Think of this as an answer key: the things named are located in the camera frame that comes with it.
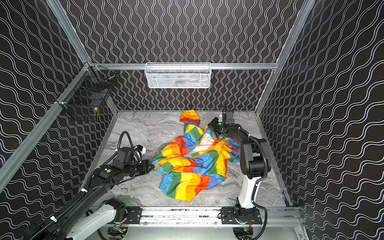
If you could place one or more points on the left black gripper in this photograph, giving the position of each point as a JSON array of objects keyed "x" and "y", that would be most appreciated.
[{"x": 143, "y": 167}]

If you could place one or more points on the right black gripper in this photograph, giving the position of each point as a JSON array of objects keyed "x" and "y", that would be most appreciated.
[{"x": 216, "y": 124}]

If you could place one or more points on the rainbow striped jacket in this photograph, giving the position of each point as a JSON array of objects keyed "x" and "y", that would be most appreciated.
[{"x": 196, "y": 161}]

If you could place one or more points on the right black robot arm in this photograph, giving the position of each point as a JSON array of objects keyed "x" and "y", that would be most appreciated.
[{"x": 255, "y": 166}]

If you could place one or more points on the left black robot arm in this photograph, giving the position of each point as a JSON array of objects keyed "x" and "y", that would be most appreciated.
[{"x": 124, "y": 165}]

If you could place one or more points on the brass object in basket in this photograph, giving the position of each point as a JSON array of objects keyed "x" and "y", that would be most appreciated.
[{"x": 96, "y": 112}]

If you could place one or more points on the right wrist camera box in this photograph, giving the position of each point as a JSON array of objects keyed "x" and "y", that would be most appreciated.
[{"x": 228, "y": 117}]

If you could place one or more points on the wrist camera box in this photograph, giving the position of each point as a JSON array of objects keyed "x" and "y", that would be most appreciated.
[
  {"x": 140, "y": 149},
  {"x": 228, "y": 117}
]

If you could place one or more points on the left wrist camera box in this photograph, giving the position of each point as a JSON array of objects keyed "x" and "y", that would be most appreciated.
[{"x": 140, "y": 149}]

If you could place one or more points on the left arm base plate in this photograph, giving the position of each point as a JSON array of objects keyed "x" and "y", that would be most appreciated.
[{"x": 126, "y": 215}]

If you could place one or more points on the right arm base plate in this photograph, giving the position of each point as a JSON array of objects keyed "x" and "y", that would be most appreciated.
[{"x": 239, "y": 216}]

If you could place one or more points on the white mesh wall basket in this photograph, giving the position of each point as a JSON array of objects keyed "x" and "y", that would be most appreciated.
[{"x": 178, "y": 75}]

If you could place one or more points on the black wire wall basket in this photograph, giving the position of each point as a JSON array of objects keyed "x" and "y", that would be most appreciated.
[{"x": 93, "y": 91}]

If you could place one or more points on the aluminium front rail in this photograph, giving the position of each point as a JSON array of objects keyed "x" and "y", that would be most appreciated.
[{"x": 205, "y": 217}]

